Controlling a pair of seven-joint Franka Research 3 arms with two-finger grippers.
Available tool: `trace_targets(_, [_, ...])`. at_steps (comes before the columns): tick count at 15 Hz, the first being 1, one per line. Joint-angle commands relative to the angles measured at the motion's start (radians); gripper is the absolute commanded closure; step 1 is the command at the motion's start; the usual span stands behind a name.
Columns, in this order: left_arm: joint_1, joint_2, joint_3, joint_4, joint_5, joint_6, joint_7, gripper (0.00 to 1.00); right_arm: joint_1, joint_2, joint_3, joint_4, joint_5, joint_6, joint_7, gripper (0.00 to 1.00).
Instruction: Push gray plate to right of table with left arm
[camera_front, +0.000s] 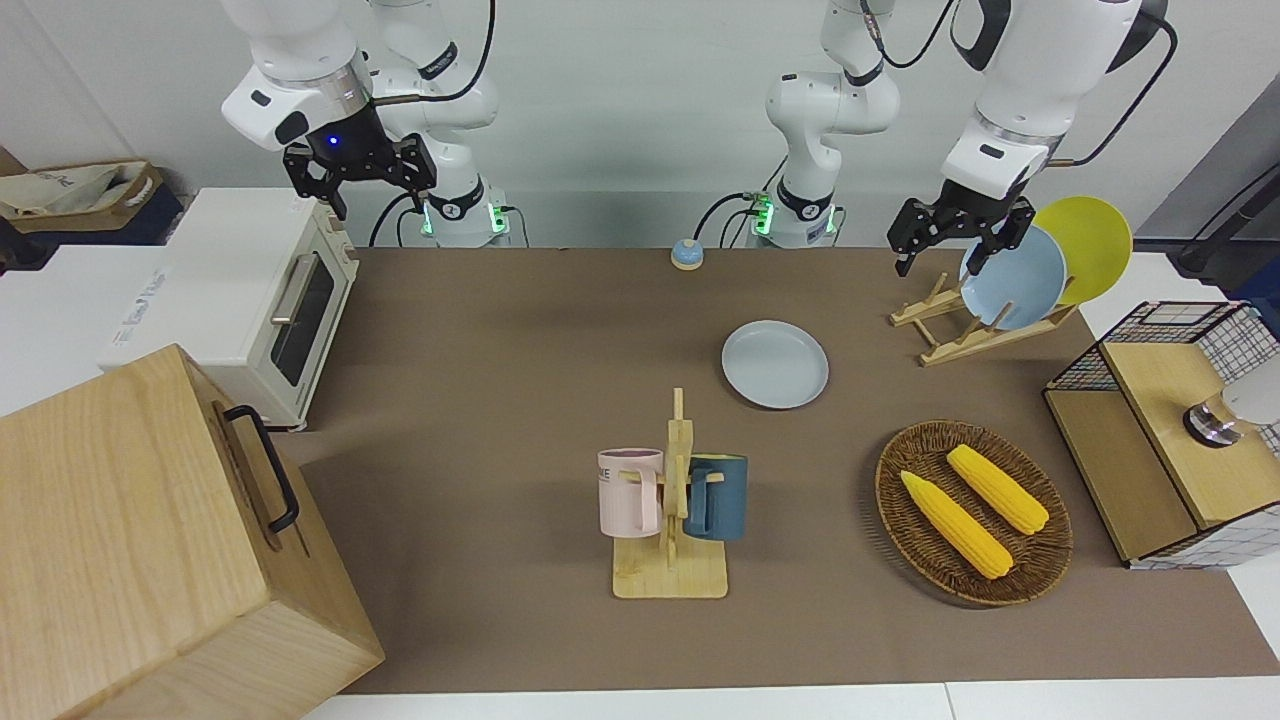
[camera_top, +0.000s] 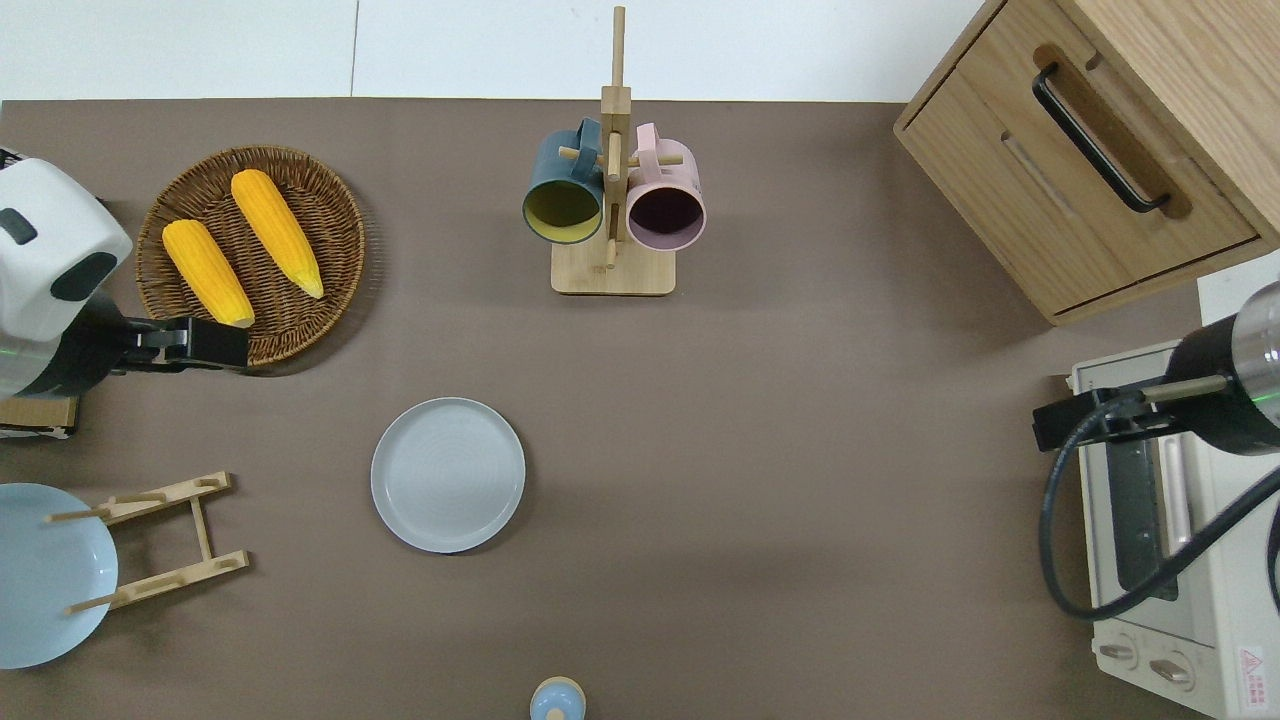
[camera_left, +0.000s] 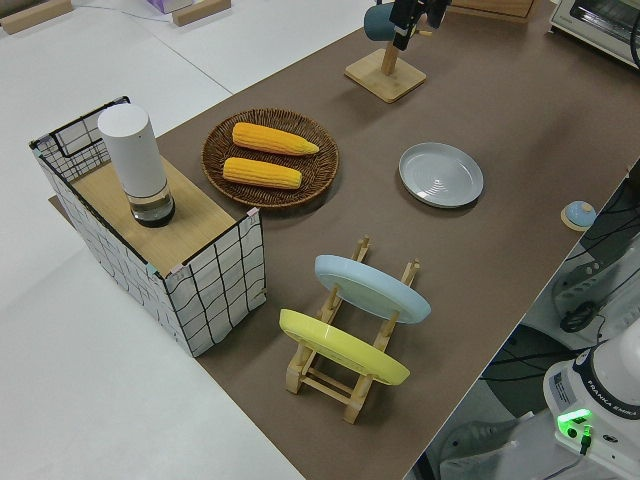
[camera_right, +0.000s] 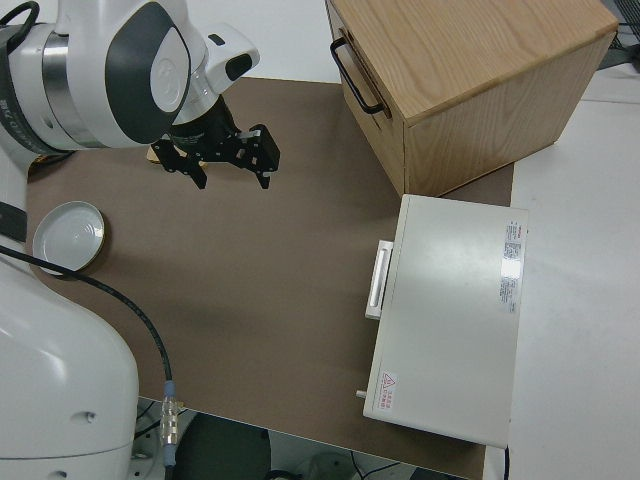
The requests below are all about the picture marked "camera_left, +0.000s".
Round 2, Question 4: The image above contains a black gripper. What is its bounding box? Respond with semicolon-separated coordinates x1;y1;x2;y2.
387;0;452;52

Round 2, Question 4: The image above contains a gray ceramic plate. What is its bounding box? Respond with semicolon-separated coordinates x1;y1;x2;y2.
398;142;485;210

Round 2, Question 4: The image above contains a light blue plate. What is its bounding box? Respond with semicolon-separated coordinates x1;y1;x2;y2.
314;254;432;327

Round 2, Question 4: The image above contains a yellow plate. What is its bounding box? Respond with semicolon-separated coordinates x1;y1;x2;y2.
278;308;412;387

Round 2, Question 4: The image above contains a wooden plate rack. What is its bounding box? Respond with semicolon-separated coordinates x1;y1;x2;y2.
285;233;422;426

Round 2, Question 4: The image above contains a dark blue mug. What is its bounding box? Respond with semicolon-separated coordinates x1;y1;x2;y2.
362;3;401;44

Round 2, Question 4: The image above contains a wooden mug tree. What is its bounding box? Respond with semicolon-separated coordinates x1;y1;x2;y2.
343;27;434;105

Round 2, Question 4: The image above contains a large wooden box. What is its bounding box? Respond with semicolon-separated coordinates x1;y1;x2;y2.
448;0;539;25

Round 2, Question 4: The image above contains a white toaster oven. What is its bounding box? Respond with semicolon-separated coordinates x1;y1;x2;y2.
545;0;640;72

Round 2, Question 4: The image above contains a brown wicker basket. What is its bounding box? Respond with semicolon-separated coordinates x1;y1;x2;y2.
201;107;341;212

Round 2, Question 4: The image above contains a long yellow corn cob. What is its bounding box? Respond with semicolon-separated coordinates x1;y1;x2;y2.
231;121;321;158

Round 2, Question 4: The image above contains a short yellow corn cob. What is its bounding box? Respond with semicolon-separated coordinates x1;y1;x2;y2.
222;156;304;191

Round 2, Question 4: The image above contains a wooden block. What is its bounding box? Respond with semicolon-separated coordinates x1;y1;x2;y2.
0;0;72;36
171;0;233;27

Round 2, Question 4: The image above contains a brown table mat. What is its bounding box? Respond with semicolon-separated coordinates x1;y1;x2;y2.
47;0;640;480

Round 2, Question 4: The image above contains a blue service bell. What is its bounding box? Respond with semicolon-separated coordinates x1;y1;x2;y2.
559;200;597;232

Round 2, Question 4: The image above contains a purple tissue box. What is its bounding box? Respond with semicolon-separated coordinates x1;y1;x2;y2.
144;0;194;15

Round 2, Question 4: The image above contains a coiled black cable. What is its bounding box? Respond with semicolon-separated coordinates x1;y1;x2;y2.
559;298;609;336

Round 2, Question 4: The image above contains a wire grid wooden shelf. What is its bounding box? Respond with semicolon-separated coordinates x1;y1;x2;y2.
28;94;267;359

